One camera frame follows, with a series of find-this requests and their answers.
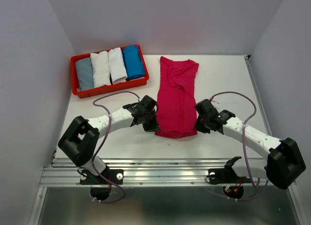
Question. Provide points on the pink t-shirt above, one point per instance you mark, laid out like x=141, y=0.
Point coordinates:
x=176, y=114

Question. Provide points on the aluminium mounting rail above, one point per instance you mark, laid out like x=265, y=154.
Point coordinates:
x=139, y=172

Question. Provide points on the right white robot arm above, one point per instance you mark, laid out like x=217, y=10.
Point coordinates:
x=281, y=161

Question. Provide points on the white textured rolled t-shirt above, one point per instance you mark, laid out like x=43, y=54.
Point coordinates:
x=101, y=71

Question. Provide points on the grey rolled t-shirt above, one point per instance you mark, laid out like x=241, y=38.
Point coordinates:
x=84, y=72

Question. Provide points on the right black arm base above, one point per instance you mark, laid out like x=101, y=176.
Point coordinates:
x=226, y=174

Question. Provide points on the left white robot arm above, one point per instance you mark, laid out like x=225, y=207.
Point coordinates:
x=80, y=139

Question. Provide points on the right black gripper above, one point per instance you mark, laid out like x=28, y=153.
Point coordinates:
x=198, y=127

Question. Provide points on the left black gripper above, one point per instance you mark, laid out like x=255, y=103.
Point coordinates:
x=153, y=127

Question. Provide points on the blue rolled t-shirt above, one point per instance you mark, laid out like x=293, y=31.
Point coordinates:
x=133, y=63

